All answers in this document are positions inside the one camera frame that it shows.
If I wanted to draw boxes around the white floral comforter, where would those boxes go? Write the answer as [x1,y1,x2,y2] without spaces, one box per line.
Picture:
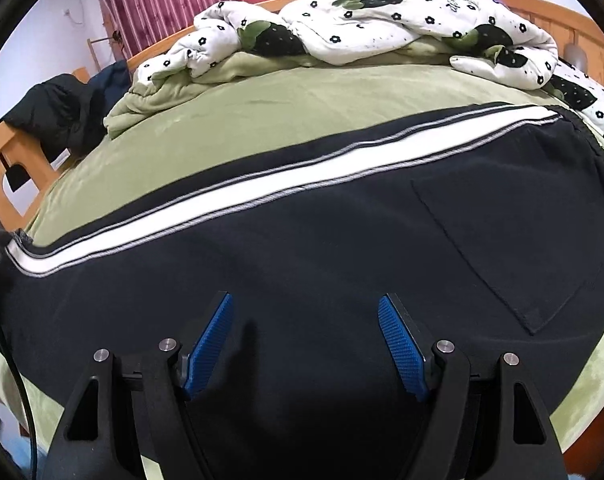
[134,0,604,133]

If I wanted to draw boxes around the black jacket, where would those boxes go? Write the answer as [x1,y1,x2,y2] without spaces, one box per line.
[0,74,106,162]

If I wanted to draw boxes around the wooden bed frame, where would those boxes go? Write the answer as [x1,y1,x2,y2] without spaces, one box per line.
[0,0,604,231]

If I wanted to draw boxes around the wooden coat rack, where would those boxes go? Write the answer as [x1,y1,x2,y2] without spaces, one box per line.
[86,6,125,72]

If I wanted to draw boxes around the navy blue garment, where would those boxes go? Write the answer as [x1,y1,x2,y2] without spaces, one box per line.
[88,60,131,115]

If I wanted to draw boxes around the black pants with white stripe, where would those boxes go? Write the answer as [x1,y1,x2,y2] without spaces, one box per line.
[0,103,604,479]

